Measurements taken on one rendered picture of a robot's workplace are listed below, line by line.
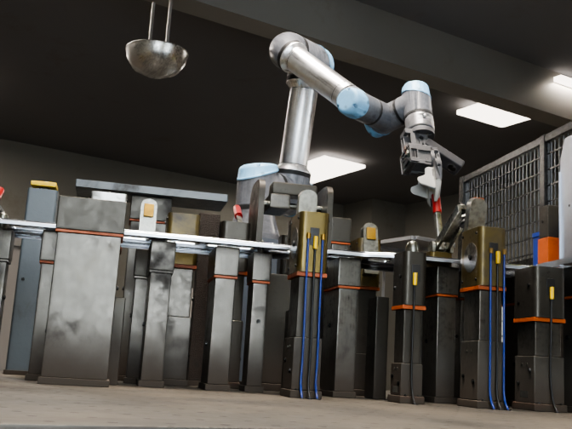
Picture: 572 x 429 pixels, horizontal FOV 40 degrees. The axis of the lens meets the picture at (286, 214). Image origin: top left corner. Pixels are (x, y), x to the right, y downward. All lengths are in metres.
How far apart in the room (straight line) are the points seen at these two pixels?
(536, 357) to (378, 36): 4.31
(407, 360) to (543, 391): 0.27
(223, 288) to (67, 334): 0.34
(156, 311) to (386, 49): 4.35
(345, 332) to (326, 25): 3.99
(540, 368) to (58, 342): 0.90
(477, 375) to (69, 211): 0.81
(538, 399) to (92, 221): 0.90
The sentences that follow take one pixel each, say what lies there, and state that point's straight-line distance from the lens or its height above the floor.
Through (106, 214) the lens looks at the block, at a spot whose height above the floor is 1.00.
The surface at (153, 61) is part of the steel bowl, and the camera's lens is 4.70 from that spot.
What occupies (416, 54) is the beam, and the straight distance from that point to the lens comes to 5.93.
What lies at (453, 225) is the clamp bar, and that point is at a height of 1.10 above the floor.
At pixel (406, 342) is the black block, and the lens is 1.56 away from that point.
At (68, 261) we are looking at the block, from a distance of 1.46.
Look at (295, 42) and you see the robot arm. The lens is 2.33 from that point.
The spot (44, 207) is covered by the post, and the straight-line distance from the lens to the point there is 1.99.
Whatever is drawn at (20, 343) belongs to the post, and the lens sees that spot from 1.96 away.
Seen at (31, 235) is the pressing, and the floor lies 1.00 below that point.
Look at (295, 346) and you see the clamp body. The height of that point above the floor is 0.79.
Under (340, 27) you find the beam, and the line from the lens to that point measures 5.55.
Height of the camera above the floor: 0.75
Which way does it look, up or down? 11 degrees up
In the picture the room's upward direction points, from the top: 4 degrees clockwise
